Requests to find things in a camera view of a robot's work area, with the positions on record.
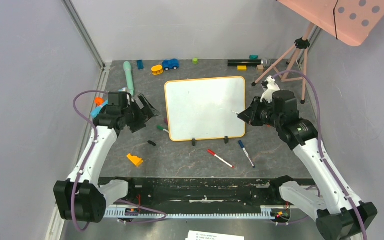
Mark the red whiteboard marker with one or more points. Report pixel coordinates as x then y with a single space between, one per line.
220 158

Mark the teal block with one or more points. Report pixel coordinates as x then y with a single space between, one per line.
253 57

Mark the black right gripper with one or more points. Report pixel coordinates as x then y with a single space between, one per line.
256 113

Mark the blue toy crayon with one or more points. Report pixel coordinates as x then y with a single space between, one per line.
94 112

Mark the white cable duct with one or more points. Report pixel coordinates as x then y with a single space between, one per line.
121 212

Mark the yellow block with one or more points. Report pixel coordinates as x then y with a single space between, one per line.
242 68

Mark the beige wooden block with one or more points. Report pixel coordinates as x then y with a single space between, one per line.
260 68

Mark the dark blue block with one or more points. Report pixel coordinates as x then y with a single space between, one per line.
140 64

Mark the mint green toy crayon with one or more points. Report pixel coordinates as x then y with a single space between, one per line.
127 67

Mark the orange framed whiteboard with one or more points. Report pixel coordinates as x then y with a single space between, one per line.
200 109

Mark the green whiteboard marker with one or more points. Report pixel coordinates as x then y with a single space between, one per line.
161 128

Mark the blue whiteboard marker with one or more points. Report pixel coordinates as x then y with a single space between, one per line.
246 153

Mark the black marker cap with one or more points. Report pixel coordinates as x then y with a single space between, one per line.
152 143

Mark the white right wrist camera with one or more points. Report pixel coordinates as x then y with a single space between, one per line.
269 87

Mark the orange wedge block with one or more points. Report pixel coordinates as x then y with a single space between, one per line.
135 160

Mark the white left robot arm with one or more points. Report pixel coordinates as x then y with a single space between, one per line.
80 198

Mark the printed paper sheet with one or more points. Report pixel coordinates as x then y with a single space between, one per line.
200 235

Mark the green cube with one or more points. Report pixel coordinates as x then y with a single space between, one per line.
195 60

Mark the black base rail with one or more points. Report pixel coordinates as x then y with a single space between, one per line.
202 195

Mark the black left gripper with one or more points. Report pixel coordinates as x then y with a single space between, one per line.
145 114

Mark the pink perforated tray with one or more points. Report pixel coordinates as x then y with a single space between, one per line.
349 21

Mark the black microphone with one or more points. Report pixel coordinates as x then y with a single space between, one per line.
249 62

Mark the pink tripod stand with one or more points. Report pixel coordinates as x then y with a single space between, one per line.
300 45

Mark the orange toy piece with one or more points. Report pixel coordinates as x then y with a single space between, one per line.
99 101

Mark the yellow oval toy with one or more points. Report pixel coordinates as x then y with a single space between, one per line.
157 69

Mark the blue toy car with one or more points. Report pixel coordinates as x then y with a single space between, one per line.
170 64

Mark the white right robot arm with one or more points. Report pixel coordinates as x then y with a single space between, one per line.
338 213

